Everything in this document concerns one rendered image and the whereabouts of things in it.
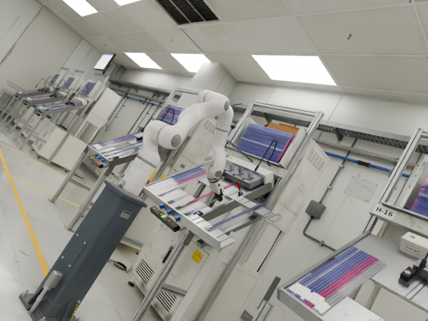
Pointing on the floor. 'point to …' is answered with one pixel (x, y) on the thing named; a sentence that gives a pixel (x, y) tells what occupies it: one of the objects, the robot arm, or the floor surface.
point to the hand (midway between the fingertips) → (219, 197)
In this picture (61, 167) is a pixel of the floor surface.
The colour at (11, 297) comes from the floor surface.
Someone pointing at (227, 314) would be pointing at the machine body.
